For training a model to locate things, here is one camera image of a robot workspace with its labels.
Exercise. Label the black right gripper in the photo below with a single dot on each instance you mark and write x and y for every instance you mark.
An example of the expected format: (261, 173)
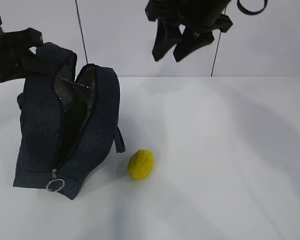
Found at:
(200, 17)

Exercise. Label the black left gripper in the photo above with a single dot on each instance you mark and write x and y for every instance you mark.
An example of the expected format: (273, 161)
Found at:
(17, 61)

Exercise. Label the dark navy fabric lunch bag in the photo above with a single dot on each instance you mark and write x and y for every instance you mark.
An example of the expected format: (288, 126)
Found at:
(41, 161)

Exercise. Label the yellow lemon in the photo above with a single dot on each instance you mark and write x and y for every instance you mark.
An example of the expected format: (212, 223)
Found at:
(141, 164)

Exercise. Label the green cucumber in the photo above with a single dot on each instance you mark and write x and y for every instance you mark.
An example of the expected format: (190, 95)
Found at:
(73, 121)

